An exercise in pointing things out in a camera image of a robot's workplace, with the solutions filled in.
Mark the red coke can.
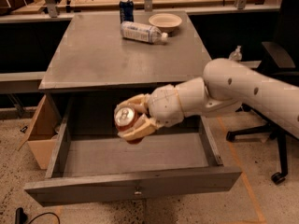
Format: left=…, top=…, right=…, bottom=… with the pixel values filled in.
left=114, top=105, right=140, bottom=137

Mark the black office chair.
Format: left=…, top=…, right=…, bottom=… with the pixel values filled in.
left=226, top=0, right=299, bottom=184

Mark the grey cabinet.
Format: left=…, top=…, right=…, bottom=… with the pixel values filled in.
left=37, top=10, right=222, bottom=135

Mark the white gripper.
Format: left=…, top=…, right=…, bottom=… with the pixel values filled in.
left=114, top=85, right=184, bottom=142

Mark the cardboard box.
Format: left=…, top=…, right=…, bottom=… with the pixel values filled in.
left=17, top=95, right=59, bottom=170

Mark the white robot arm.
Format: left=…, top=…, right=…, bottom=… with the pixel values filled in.
left=114, top=58, right=299, bottom=141

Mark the blue soda can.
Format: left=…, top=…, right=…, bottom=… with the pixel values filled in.
left=119, top=0, right=134, bottom=22

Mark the black cable with plug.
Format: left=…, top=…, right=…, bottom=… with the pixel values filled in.
left=14, top=206, right=61, bottom=224

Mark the hand sanitizer pump bottle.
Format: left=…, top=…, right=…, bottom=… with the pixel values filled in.
left=229, top=46, right=242, bottom=62

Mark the beige paper bowl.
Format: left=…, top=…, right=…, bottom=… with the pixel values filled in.
left=149, top=13, right=182, bottom=33

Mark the clear plastic water bottle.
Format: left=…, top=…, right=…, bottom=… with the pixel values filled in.
left=121, top=21, right=168, bottom=44

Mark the open grey top drawer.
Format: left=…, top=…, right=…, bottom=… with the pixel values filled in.
left=24, top=98, right=241, bottom=206

